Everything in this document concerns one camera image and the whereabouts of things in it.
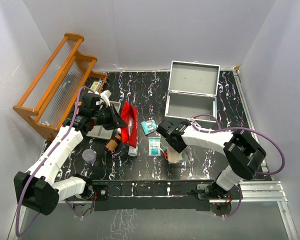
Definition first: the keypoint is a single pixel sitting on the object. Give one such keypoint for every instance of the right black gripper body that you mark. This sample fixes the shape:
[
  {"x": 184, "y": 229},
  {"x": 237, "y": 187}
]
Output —
[{"x": 179, "y": 148}]

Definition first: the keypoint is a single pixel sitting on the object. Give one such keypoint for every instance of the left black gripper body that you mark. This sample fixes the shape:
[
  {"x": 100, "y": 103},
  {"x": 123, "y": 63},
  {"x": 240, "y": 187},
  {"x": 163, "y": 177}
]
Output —
[{"x": 104, "y": 117}]

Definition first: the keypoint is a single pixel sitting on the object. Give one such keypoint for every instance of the red first aid pouch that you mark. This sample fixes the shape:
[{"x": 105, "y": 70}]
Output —
[{"x": 129, "y": 133}]

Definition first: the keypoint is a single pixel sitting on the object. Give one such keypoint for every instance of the teal tape packet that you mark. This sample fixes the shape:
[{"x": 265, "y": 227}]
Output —
[{"x": 148, "y": 126}]

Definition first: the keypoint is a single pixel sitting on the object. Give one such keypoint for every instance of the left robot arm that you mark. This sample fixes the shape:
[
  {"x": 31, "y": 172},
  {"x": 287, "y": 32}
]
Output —
[{"x": 37, "y": 189}]

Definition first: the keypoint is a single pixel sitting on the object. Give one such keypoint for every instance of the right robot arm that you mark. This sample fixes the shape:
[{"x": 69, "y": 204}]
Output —
[{"x": 243, "y": 153}]

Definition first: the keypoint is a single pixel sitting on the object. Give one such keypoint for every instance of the brown medicine bottle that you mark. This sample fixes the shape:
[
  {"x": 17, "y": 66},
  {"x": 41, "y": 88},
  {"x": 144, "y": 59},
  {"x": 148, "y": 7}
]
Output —
[{"x": 113, "y": 144}]

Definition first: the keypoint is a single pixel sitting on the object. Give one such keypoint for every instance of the green white medicine box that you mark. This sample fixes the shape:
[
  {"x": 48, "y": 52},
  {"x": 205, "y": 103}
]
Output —
[{"x": 95, "y": 86}]

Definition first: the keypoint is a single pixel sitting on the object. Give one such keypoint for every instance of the white medicine bottle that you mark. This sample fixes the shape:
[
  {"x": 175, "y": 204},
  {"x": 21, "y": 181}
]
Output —
[{"x": 132, "y": 151}]

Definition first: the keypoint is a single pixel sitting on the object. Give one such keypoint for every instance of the grey plastic tray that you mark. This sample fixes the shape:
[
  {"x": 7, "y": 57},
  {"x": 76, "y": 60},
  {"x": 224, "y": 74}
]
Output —
[{"x": 98, "y": 131}]

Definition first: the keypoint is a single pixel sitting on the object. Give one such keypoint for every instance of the orange scissors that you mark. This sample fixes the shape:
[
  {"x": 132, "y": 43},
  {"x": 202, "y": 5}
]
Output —
[{"x": 165, "y": 153}]

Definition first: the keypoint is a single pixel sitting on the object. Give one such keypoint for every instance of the teal white swab packet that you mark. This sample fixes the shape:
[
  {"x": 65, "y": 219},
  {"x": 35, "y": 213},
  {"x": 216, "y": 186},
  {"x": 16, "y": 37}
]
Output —
[{"x": 154, "y": 146}]

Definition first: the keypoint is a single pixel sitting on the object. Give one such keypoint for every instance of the clear round container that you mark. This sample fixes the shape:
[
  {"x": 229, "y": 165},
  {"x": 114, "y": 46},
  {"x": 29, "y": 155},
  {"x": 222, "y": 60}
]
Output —
[{"x": 89, "y": 156}]

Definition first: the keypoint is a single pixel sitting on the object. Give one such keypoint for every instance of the grey metal case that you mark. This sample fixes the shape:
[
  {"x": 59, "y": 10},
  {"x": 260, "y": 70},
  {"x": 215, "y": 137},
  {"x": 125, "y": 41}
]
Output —
[{"x": 192, "y": 91}]

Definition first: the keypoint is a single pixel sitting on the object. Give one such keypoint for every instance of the wooden shelf rack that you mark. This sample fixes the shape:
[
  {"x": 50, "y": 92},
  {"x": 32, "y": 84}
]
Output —
[{"x": 52, "y": 94}]

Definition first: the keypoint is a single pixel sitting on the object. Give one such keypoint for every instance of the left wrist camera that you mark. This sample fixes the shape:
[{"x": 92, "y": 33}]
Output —
[{"x": 104, "y": 97}]

